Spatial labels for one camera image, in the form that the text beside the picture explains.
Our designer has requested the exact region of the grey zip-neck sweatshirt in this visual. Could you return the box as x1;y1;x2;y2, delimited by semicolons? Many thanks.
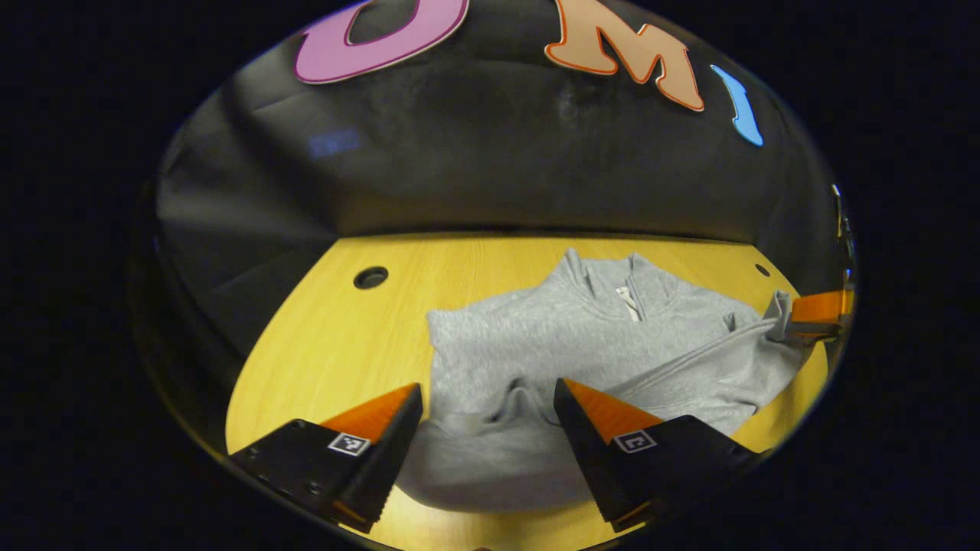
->
398;247;814;514

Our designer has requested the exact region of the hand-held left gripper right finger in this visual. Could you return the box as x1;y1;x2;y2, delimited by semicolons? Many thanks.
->
553;377;763;533

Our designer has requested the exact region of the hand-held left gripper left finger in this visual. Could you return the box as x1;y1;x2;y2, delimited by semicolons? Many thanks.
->
228;383;424;534

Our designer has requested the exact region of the black backdrop cloth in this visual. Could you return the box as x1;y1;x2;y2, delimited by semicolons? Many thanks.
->
149;0;852;368

